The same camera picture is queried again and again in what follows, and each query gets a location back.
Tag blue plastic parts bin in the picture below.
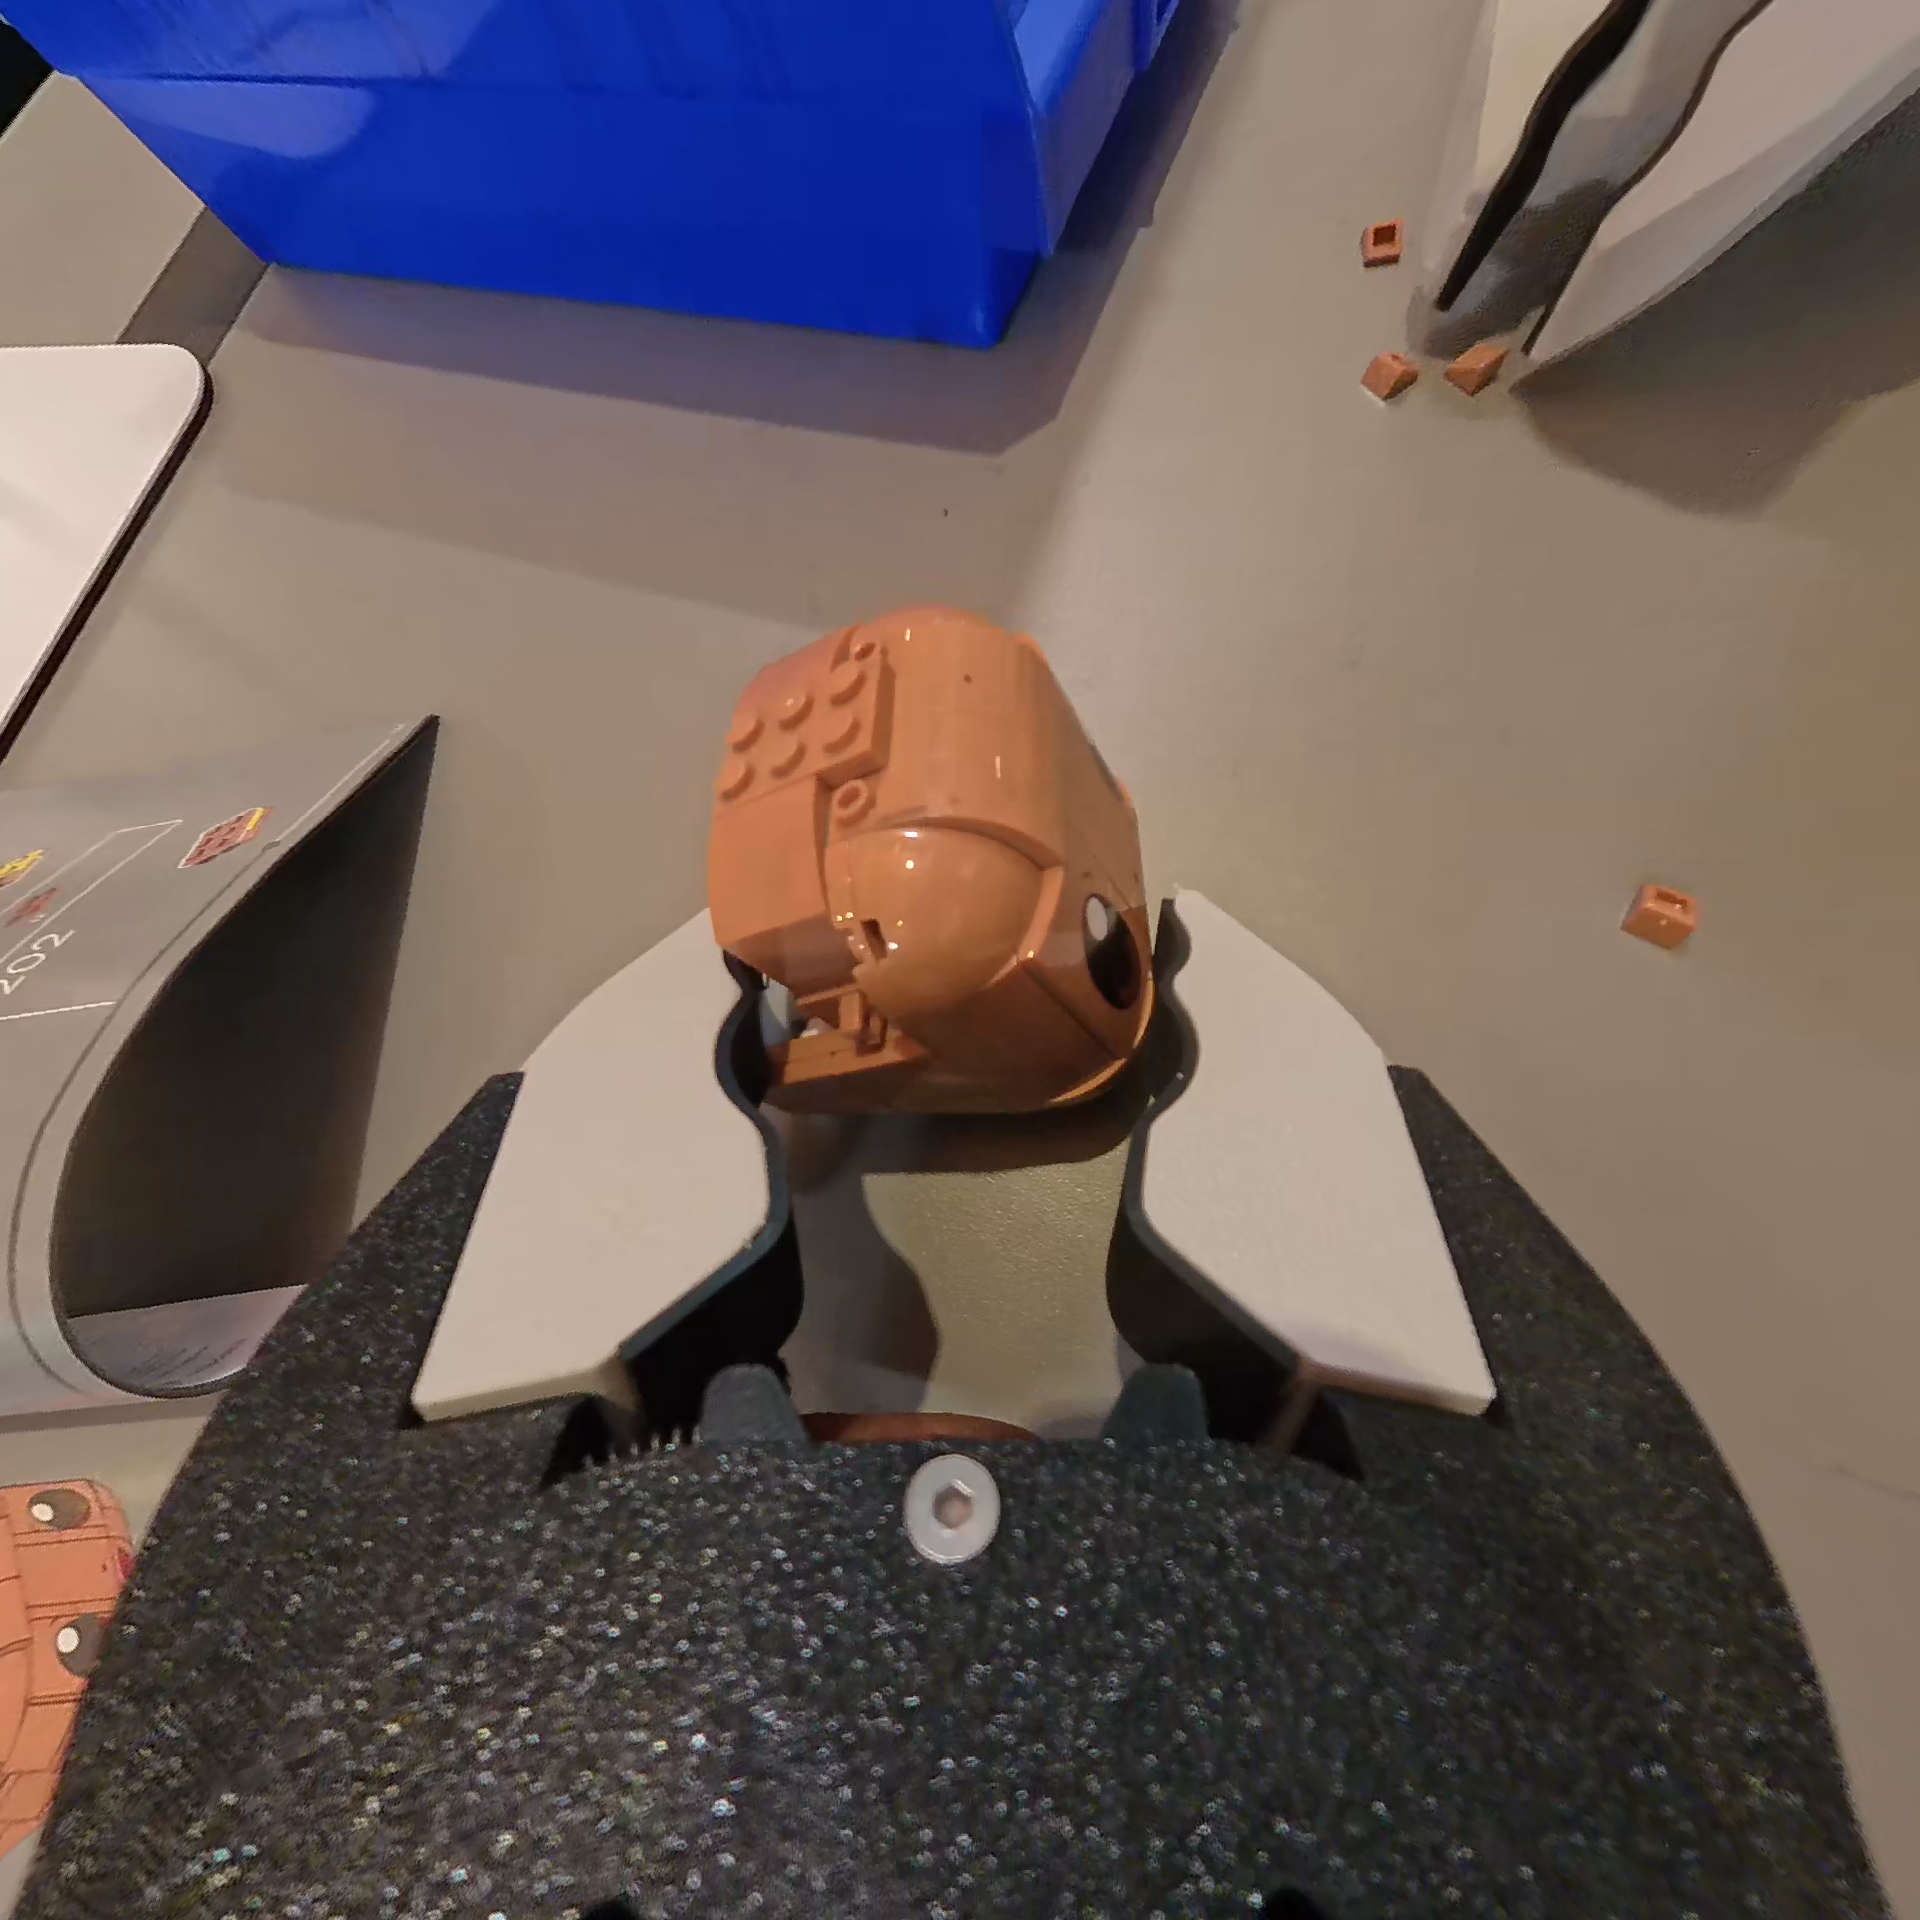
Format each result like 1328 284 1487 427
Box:
30 0 1249 349

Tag brown lego head model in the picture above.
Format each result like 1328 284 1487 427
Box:
709 608 1158 1116

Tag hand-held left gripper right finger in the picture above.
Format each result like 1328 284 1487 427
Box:
1111 887 1502 1448

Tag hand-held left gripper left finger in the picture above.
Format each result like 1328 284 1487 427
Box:
406 911 800 1444

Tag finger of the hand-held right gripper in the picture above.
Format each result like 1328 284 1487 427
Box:
1430 0 1644 309
1516 0 1920 388

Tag lego instruction booklet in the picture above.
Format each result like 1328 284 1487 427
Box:
0 718 441 1863

